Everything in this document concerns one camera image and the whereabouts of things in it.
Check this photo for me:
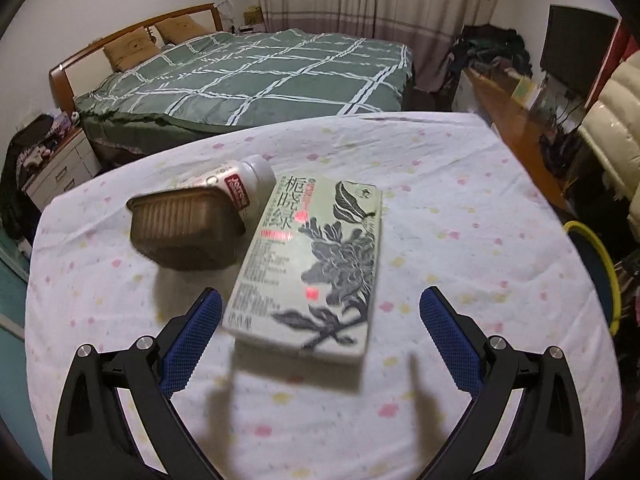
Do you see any black flat monitor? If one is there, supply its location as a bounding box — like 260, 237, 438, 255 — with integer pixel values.
540, 4, 621, 99

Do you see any wooden headboard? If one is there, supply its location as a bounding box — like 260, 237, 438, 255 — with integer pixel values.
48, 3, 224, 112

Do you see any brown plastic tray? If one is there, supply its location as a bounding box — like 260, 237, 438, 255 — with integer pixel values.
126, 185, 247, 272

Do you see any bed with green quilt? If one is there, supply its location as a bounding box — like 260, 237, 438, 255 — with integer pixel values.
80, 55, 419, 172

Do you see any bed with green duvet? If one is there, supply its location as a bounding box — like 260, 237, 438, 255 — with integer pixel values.
74, 27, 415, 129

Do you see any wooden side desk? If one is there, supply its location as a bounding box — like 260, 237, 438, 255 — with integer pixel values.
452, 66, 577, 212

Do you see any dark clothes heap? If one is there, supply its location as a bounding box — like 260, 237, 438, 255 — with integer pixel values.
0, 113, 57, 242

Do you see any striped window curtain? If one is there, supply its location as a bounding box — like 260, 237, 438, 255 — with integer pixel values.
252, 0, 507, 94

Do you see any white plastic bottle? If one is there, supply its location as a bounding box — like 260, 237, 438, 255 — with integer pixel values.
192, 154, 277, 224

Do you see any pile of dark clothes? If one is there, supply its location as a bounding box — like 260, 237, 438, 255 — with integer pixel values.
444, 24, 534, 92

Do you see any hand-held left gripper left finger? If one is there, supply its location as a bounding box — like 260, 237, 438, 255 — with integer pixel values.
52, 287, 224, 480

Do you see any cream puffer jacket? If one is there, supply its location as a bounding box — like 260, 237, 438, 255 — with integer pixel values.
577, 50, 640, 213

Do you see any white nightstand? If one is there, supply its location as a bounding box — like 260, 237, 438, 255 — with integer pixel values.
25, 126, 102, 212

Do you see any brown pillow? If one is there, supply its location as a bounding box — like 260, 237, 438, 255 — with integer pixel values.
154, 16, 214, 45
102, 30, 160, 72

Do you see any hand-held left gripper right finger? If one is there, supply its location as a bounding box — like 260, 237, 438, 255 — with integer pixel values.
418, 286, 601, 480

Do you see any pale green floral box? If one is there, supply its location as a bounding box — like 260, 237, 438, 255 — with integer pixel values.
221, 177, 384, 365

